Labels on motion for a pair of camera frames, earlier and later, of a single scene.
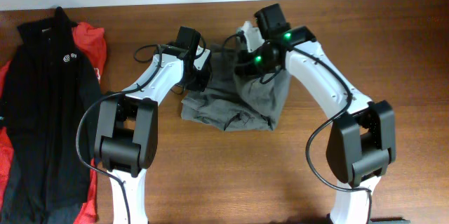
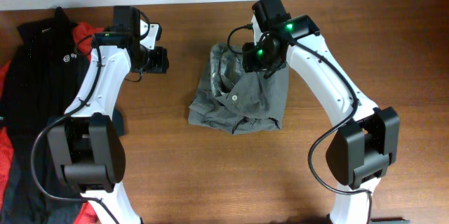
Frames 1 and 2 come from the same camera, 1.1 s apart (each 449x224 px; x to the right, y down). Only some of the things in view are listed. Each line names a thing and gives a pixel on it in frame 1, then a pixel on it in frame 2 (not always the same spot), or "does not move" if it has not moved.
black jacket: (49, 83) does not move
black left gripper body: (198, 78) to (153, 60)
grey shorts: (234, 101) does not move
